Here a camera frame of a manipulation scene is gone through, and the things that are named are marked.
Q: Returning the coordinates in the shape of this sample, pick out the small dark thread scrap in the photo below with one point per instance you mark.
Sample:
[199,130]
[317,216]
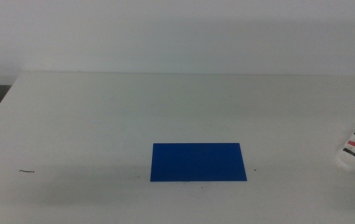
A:
[26,171]

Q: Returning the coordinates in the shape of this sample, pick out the blue rectangular mat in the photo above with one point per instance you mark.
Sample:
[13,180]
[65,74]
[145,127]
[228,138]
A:
[196,161]

